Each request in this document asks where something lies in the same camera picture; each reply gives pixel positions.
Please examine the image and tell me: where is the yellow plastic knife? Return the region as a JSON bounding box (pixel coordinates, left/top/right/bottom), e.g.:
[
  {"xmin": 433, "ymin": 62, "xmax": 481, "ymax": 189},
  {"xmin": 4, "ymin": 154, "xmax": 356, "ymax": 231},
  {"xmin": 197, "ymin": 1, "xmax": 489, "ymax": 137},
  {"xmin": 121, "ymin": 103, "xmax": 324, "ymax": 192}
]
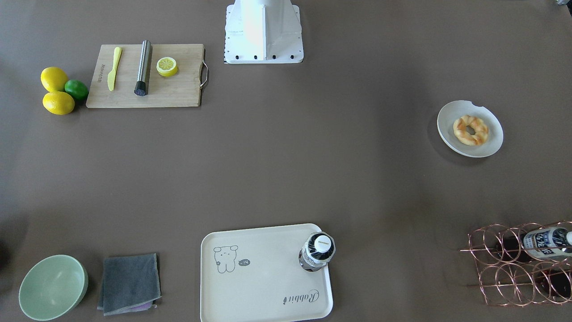
[{"xmin": 107, "ymin": 47, "xmax": 122, "ymax": 91}]

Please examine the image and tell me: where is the cream rabbit tray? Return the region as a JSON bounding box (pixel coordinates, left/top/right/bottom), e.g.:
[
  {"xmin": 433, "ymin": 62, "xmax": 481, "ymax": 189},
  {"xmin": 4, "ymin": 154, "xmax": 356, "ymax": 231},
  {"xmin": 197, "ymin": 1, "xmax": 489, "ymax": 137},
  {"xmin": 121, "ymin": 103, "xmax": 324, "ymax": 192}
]
[{"xmin": 200, "ymin": 223, "xmax": 334, "ymax": 322}]

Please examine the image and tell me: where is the yellow lemon upper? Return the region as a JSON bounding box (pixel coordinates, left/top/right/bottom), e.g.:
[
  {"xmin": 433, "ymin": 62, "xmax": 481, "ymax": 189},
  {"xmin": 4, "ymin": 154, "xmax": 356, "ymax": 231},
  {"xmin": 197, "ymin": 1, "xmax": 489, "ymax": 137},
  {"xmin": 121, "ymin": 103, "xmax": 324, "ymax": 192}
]
[{"xmin": 40, "ymin": 67, "xmax": 69, "ymax": 92}]

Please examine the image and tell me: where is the yellow lemon lower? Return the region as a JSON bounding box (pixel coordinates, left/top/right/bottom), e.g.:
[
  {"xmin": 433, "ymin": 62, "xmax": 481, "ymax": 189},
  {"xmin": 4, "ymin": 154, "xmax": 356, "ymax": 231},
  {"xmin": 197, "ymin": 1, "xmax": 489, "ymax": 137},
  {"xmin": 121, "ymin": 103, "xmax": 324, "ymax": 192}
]
[{"xmin": 42, "ymin": 91, "xmax": 75, "ymax": 115}]

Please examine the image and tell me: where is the green lime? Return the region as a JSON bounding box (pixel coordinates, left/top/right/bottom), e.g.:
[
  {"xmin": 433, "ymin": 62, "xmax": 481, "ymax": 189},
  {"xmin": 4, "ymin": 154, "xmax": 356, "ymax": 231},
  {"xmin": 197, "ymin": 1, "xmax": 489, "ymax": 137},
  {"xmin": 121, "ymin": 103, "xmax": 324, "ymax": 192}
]
[{"xmin": 64, "ymin": 79, "xmax": 88, "ymax": 102}]

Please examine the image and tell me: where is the glazed twisted donut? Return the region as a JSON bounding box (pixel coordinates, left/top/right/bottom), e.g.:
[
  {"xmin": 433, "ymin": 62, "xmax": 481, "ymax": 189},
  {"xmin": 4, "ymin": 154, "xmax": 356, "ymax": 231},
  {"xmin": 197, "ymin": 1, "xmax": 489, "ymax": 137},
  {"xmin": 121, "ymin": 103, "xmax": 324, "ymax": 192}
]
[{"xmin": 452, "ymin": 115, "xmax": 489, "ymax": 145}]

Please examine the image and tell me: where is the wooden cutting board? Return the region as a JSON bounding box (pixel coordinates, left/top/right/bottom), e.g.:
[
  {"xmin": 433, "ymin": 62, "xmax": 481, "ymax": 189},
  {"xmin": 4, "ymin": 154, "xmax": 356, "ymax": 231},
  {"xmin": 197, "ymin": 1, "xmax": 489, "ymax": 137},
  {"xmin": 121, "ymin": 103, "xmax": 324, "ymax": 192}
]
[{"xmin": 86, "ymin": 43, "xmax": 205, "ymax": 109}]

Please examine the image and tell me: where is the half lemon slice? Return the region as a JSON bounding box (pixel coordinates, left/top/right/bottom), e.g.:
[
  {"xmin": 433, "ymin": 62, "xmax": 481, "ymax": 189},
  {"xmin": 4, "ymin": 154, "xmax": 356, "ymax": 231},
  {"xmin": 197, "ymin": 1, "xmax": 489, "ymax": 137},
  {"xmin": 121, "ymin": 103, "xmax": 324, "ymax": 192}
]
[{"xmin": 156, "ymin": 57, "xmax": 178, "ymax": 77}]

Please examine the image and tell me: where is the yellow lemon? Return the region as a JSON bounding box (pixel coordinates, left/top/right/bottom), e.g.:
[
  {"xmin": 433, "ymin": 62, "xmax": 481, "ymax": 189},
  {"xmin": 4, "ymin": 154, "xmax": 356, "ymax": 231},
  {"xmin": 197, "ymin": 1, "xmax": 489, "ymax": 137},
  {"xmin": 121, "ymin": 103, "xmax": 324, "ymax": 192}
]
[
  {"xmin": 42, "ymin": 91, "xmax": 75, "ymax": 115},
  {"xmin": 40, "ymin": 67, "xmax": 69, "ymax": 92}
]

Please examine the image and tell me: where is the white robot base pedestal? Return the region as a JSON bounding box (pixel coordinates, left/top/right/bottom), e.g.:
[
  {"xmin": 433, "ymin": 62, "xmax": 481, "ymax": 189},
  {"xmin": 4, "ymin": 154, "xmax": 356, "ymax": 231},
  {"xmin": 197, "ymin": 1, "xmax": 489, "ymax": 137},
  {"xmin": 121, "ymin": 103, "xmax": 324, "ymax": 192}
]
[{"xmin": 223, "ymin": 0, "xmax": 304, "ymax": 64}]

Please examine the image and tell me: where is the copper wire bottle rack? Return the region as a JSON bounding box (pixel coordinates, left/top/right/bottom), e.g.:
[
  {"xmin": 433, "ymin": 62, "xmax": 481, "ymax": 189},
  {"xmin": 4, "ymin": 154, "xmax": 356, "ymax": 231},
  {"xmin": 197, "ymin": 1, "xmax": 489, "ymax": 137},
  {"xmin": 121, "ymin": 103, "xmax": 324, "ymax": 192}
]
[{"xmin": 463, "ymin": 223, "xmax": 571, "ymax": 306}]

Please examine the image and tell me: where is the steel cylinder grinder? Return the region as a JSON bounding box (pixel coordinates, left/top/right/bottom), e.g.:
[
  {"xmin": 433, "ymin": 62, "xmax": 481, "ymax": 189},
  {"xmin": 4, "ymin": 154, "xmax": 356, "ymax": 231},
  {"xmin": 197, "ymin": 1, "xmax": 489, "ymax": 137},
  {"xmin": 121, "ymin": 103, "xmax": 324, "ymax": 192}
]
[{"xmin": 134, "ymin": 39, "xmax": 152, "ymax": 97}]

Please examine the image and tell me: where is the white round plate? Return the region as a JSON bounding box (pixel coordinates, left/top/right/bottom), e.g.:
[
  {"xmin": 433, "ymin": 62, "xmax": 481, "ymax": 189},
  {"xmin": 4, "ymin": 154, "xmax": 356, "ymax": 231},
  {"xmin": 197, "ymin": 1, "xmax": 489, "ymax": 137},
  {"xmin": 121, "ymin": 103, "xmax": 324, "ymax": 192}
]
[{"xmin": 437, "ymin": 100, "xmax": 503, "ymax": 158}]

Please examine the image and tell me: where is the bottle in rack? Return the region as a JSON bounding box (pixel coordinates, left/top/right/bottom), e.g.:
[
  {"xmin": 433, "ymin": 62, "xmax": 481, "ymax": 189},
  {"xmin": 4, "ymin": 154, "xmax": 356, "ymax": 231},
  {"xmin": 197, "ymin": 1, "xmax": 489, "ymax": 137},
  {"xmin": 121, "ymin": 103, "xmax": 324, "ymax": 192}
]
[{"xmin": 496, "ymin": 227, "xmax": 572, "ymax": 262}]

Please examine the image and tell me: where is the green bowl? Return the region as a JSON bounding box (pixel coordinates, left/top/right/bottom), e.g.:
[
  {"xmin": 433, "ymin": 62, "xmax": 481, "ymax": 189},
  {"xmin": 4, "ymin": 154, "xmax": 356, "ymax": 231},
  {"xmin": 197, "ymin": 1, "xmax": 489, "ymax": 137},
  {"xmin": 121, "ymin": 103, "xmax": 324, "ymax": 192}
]
[{"xmin": 18, "ymin": 254, "xmax": 88, "ymax": 321}]

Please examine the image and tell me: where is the grey folded cloth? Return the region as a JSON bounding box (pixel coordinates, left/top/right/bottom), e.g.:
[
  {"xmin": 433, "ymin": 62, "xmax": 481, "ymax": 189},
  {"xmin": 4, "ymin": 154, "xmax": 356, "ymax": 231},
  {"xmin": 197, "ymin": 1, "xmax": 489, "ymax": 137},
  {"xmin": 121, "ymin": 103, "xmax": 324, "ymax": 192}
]
[{"xmin": 97, "ymin": 253, "xmax": 162, "ymax": 316}]

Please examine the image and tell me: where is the dark drink bottle on tray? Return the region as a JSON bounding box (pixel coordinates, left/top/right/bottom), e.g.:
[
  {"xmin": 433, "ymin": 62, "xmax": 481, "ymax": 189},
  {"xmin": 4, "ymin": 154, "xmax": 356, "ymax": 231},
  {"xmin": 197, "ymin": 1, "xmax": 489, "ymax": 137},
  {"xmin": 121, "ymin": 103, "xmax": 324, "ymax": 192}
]
[{"xmin": 299, "ymin": 232, "xmax": 336, "ymax": 272}]

